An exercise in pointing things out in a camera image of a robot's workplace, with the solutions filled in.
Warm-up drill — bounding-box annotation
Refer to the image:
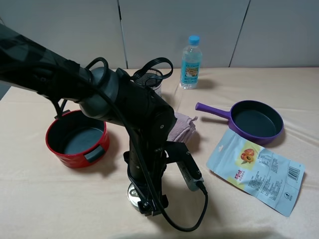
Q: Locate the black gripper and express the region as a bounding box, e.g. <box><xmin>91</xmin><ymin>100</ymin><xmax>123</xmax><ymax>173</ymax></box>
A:
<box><xmin>124</xmin><ymin>126</ymin><xmax>169</xmax><ymax>216</ymax></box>

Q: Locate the silver tin can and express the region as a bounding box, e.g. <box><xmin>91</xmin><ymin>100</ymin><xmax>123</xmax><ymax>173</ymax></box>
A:
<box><xmin>127</xmin><ymin>183</ymin><xmax>141</xmax><ymax>208</ymax></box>

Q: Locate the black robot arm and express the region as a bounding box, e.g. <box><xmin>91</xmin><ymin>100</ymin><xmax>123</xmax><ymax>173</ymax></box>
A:
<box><xmin>0</xmin><ymin>25</ymin><xmax>176</xmax><ymax>215</ymax></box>

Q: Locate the rolled lilac towel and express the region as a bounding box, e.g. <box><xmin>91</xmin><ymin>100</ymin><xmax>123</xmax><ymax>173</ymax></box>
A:
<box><xmin>167</xmin><ymin>112</ymin><xmax>198</xmax><ymax>143</ymax></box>

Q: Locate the black mesh pen holder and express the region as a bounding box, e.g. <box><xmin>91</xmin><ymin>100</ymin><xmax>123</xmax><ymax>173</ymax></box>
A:
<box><xmin>134</xmin><ymin>68</ymin><xmax>163</xmax><ymax>97</ymax></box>

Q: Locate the light blue snack pouch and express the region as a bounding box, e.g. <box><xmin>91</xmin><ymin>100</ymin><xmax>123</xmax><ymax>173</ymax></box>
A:
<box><xmin>206</xmin><ymin>129</ymin><xmax>305</xmax><ymax>217</ymax></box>

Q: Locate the purple frying pan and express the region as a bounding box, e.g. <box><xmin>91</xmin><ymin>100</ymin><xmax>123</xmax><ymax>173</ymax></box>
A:
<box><xmin>195</xmin><ymin>100</ymin><xmax>284</xmax><ymax>146</ymax></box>

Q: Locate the clear water bottle blue cap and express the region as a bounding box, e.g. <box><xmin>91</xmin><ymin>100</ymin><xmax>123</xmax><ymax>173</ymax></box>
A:
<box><xmin>180</xmin><ymin>35</ymin><xmax>202</xmax><ymax>89</ymax></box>

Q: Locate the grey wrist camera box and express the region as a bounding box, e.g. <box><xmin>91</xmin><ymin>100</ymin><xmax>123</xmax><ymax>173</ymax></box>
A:
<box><xmin>163</xmin><ymin>141</ymin><xmax>205</xmax><ymax>192</ymax></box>

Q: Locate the black camera cable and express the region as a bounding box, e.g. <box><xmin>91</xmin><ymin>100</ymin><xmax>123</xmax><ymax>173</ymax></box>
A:
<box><xmin>49</xmin><ymin>57</ymin><xmax>209</xmax><ymax>231</ymax></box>

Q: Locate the red pot with black handles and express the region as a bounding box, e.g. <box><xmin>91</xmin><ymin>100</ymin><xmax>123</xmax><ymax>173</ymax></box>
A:
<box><xmin>45</xmin><ymin>110</ymin><xmax>110</xmax><ymax>169</ymax></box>

